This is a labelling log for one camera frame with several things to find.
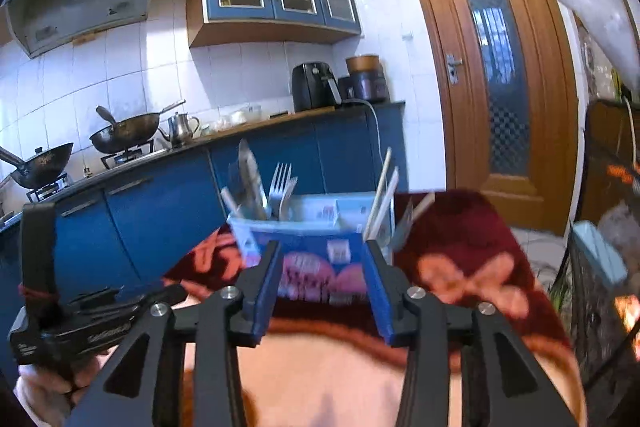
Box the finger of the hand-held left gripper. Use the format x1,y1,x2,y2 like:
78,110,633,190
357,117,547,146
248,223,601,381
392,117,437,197
119,282,190,322

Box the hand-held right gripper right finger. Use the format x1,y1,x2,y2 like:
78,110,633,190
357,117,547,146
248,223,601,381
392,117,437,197
365,239,579,427

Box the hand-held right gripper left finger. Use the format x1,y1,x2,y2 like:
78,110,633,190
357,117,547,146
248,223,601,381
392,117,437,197
65,239,284,427

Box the white chopstick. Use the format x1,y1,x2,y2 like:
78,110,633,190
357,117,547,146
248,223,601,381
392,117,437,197
372,166,401,240
392,192,437,254

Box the white plastic utensil holder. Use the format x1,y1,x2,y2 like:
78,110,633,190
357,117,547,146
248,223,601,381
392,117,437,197
226,193,398,308

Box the large steel fork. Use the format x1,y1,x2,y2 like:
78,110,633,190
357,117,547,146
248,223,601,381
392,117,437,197
269,162,293,220

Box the beige wooden chopstick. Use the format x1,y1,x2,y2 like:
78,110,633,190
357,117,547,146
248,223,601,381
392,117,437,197
362,146,393,238

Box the person's left forearm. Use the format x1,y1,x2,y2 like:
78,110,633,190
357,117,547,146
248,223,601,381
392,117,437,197
12,382,68,427

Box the person's left hand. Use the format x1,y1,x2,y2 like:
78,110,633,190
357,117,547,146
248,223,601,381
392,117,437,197
14,348,115,414

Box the blue pink cardboard label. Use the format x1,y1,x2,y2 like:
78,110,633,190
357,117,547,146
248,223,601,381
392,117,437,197
247,229,373,308

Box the blue base cabinets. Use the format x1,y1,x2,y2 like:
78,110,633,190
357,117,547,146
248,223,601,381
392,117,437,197
0,102,407,358

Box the pink maroon printed blanket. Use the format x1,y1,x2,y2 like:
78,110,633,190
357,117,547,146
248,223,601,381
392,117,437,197
162,188,588,427

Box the gas stove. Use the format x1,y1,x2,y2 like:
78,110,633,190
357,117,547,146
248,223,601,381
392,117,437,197
99,139,157,172

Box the small black wok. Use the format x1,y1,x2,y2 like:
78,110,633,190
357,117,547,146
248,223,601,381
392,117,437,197
0,142,76,191

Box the steel kettle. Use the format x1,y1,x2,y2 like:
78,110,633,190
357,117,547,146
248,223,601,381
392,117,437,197
158,111,202,146

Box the large black wok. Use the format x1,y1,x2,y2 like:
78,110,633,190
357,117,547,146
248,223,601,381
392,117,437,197
89,99,187,156

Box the clear food container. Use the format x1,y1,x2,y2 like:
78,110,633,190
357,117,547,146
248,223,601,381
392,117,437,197
201,104,264,134

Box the wooden door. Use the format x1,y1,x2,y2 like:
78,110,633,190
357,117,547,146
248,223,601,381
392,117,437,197
399,0,582,234

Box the dark rice cooker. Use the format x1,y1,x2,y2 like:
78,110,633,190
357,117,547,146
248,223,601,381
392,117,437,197
337,74,390,104

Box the black air fryer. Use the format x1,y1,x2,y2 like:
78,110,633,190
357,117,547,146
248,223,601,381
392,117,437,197
291,62,344,113

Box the light blue box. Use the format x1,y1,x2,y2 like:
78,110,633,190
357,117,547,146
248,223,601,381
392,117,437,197
571,221,629,286

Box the brown pot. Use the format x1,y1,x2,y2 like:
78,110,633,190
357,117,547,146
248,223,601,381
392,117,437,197
345,54,384,76

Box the white plastic bag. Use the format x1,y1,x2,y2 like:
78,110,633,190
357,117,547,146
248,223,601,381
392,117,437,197
551,0,640,94

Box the white power cable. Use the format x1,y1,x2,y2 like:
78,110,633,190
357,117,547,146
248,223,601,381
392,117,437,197
345,98,384,158

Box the black wire rack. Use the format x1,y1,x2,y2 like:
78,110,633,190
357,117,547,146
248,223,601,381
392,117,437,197
564,101,640,410

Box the silver door handle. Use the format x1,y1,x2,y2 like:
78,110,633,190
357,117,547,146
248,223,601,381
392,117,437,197
444,54,464,84

